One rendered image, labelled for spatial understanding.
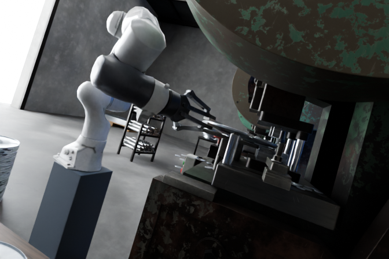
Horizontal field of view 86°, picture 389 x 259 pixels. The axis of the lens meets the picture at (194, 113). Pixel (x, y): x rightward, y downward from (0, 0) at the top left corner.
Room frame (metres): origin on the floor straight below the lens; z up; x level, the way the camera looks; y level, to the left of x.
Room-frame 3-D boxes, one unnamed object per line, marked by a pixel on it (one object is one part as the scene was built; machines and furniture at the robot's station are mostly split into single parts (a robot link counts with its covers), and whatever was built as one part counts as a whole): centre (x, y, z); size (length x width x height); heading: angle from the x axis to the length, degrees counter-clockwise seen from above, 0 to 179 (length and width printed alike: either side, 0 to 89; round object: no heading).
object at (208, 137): (3.86, -0.39, 0.40); 0.45 x 0.40 x 0.79; 176
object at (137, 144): (3.20, 0.68, 0.47); 0.46 x 0.43 x 0.95; 54
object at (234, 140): (0.60, -0.13, 0.75); 0.03 x 0.03 x 0.10; 74
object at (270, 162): (0.58, -0.26, 0.76); 0.17 x 0.06 x 0.10; 164
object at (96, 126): (0.95, 0.44, 0.71); 0.18 x 0.11 x 0.25; 147
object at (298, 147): (0.64, -0.34, 0.81); 0.02 x 0.02 x 0.14
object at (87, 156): (1.00, 0.46, 0.52); 0.22 x 0.19 x 0.14; 66
